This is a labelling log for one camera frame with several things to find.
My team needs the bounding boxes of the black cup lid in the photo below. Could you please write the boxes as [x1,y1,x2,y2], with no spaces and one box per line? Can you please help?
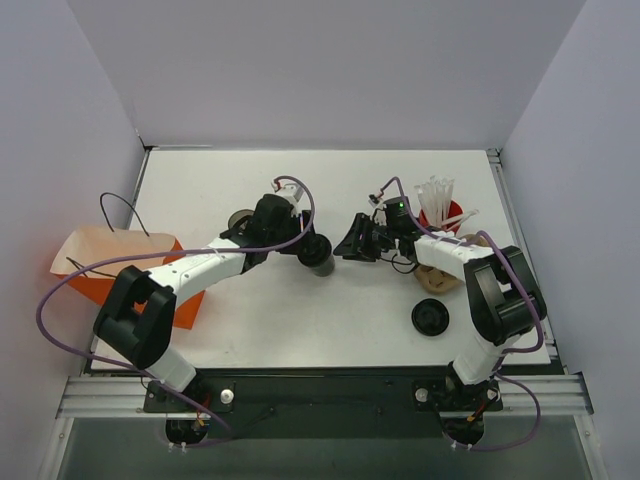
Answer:
[297,234,332,268]
[411,298,449,337]

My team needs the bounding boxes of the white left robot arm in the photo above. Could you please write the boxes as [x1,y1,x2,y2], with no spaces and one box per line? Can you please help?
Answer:
[94,191,335,411]

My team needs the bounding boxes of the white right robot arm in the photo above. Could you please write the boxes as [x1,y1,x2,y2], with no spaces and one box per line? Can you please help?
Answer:
[333,197,547,408]

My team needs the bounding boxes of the brown cardboard cup carrier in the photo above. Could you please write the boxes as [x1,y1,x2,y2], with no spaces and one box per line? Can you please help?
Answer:
[414,232,493,295]

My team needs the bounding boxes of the black cup lid on table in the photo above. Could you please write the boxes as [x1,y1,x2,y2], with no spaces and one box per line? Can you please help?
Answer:
[411,298,449,337]

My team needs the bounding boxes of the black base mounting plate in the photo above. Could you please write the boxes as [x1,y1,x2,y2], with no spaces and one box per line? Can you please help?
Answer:
[143,366,503,446]

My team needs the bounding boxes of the orange paper bag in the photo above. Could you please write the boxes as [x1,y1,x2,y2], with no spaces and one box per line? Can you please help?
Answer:
[50,226,182,305]

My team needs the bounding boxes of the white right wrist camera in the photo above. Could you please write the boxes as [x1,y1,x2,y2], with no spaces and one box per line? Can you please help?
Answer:
[368,191,387,225]

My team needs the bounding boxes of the aluminium frame rail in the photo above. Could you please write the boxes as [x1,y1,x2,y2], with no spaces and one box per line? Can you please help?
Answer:
[57,375,594,420]

